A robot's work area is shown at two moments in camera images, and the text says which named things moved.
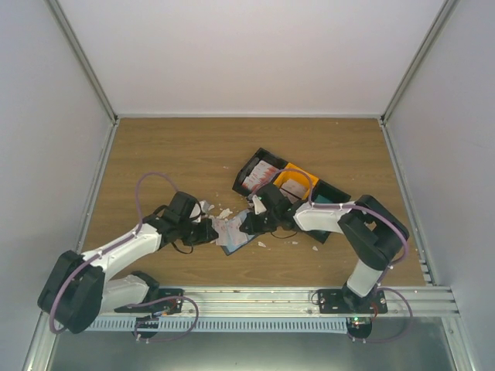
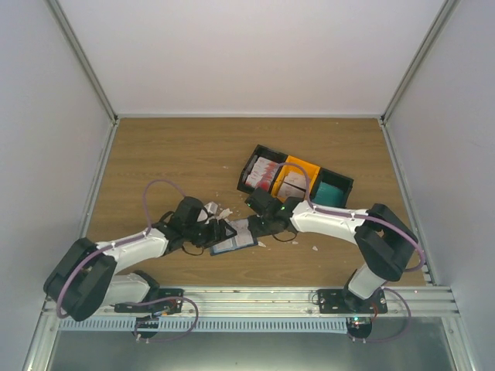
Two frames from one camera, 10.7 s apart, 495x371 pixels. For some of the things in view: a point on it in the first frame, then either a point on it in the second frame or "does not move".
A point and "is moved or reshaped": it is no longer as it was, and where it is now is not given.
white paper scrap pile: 224,213 does not move
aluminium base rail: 404,302 does not move
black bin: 323,192 -> 336,179
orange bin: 290,171 is moved or reshaped
